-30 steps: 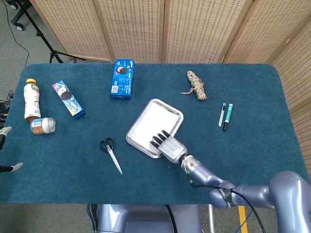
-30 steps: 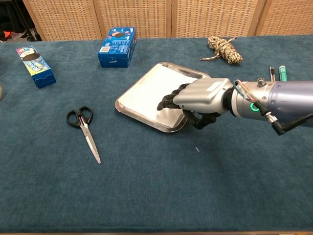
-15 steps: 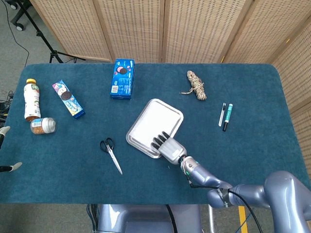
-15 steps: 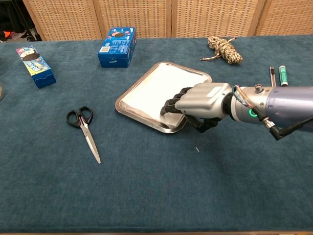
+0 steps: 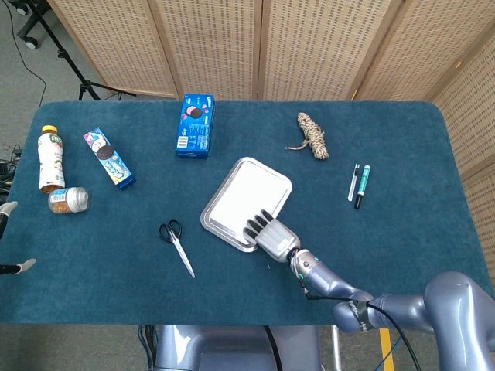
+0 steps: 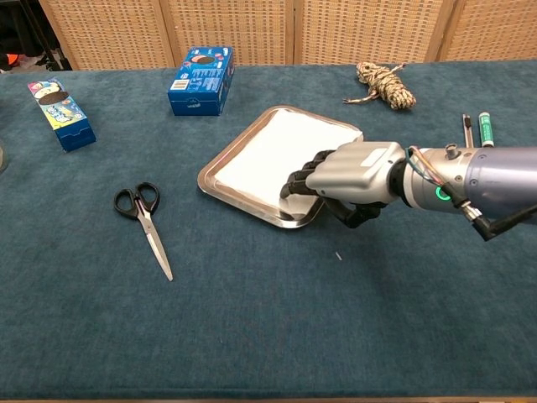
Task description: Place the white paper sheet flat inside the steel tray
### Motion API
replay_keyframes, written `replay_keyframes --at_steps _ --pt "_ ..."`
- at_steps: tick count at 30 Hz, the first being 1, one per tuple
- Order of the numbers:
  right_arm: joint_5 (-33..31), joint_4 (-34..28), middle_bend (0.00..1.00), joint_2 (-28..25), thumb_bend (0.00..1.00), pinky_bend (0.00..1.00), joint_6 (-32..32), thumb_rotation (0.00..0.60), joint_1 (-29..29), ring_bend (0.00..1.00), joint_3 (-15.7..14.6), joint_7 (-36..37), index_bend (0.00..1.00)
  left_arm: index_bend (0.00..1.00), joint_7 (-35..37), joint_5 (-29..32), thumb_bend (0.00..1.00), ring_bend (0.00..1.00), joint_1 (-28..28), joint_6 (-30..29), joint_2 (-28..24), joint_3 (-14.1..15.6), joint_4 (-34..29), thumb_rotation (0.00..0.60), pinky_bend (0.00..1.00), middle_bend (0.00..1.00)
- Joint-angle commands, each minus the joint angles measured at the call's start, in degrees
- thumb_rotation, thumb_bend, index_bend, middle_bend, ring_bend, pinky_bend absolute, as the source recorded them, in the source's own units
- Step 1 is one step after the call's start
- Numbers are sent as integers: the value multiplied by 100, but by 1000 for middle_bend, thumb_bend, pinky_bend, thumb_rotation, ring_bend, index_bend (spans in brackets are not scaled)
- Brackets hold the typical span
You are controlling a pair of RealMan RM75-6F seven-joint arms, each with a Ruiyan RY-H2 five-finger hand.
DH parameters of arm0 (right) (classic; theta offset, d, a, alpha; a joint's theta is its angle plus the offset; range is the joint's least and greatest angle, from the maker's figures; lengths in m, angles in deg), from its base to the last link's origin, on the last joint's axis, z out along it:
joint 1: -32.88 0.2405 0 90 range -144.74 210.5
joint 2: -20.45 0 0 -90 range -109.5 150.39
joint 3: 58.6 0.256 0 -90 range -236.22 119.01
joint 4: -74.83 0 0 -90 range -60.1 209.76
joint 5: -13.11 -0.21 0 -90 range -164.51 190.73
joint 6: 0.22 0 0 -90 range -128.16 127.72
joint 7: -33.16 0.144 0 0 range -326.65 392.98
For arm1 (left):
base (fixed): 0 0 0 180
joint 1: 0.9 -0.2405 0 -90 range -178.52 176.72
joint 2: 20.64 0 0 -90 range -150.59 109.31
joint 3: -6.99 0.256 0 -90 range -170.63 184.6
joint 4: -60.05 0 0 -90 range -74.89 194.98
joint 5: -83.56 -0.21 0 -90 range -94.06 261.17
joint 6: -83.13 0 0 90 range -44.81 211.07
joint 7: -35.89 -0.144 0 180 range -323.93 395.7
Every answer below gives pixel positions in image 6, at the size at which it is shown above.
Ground slim blue cartoon cookie box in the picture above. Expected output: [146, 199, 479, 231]
[27, 77, 97, 154]

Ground black-handled scissors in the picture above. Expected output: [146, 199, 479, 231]
[113, 181, 175, 282]

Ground silver utility knife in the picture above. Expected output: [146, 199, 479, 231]
[461, 113, 475, 149]

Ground teal tablecloth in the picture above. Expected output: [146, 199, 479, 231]
[0, 60, 537, 400]

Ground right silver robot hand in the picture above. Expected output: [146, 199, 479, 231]
[279, 141, 408, 230]

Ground wide blue cookie box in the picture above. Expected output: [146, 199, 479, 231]
[166, 44, 235, 118]

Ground silver metal tray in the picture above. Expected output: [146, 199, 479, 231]
[196, 105, 365, 230]

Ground white paper sheet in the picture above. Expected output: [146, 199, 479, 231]
[214, 109, 364, 217]

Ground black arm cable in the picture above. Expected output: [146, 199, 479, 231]
[451, 196, 537, 243]

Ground beige rope bundle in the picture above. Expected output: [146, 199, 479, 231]
[342, 61, 417, 111]

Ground green marker pen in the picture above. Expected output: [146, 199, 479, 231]
[478, 111, 495, 148]

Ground woven wicker screen panel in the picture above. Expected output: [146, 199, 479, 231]
[160, 0, 296, 67]
[293, 0, 456, 65]
[435, 0, 537, 63]
[39, 0, 175, 71]

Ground black tripod stand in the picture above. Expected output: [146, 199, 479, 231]
[18, 0, 73, 71]

